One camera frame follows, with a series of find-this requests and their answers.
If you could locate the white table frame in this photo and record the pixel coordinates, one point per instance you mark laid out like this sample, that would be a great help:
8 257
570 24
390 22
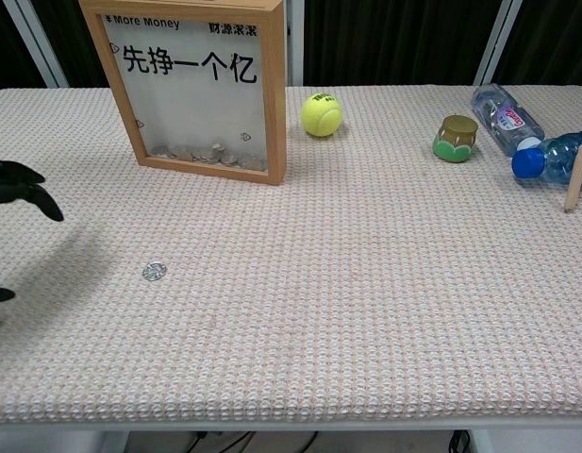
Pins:
531 441

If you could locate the white metal frame post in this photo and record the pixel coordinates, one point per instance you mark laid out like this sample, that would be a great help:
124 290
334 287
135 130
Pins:
295 42
498 42
38 45

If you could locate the clear bottle with pink label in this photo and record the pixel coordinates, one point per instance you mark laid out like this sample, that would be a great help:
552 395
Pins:
492 106

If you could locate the woven beige tablecloth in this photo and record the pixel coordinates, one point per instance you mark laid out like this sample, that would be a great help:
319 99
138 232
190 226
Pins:
319 292

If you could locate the wooden stick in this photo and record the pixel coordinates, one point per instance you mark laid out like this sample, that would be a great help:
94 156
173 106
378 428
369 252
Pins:
576 179

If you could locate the pile of silver coins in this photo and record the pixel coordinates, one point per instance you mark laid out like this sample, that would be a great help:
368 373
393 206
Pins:
210 156

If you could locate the clear bottle with blue cap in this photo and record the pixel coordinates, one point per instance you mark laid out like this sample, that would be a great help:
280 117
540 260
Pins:
554 160

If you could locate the yellow tennis ball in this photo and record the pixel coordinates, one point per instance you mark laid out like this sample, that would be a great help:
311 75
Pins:
321 114

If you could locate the green and brown toy pot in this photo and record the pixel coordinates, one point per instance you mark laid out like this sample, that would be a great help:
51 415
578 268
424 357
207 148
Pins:
454 141

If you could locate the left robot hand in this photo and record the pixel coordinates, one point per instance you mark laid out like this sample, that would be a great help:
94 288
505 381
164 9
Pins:
12 186

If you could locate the black curtain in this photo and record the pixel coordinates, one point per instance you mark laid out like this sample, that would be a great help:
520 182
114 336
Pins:
389 42

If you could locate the silver coin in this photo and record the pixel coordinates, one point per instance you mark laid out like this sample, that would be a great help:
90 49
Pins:
154 272

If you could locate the wooden frame money box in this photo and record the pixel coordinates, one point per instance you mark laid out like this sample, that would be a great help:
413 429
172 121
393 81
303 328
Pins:
273 94

